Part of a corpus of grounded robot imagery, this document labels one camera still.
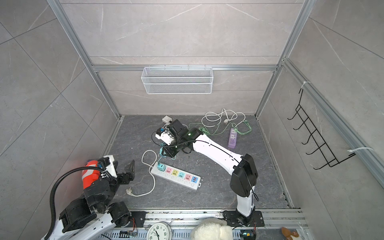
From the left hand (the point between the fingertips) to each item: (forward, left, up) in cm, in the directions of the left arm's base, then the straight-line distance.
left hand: (126, 159), depth 67 cm
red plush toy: (0, +26, -18) cm, 32 cm away
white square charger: (+46, -12, -23) cm, 53 cm away
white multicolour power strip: (-1, -24, -24) cm, 34 cm away
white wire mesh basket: (+57, -22, +4) cm, 61 cm away
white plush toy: (-27, -37, -5) cm, 46 cm away
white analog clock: (-26, -15, -21) cm, 36 cm away
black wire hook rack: (-7, -86, +8) cm, 87 cm away
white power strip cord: (-6, +5, -24) cm, 25 cm away
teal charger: (+4, -12, -19) cm, 23 cm away
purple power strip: (+24, -59, -22) cm, 67 cm away
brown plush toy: (-29, -74, -23) cm, 83 cm away
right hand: (+8, -16, -7) cm, 19 cm away
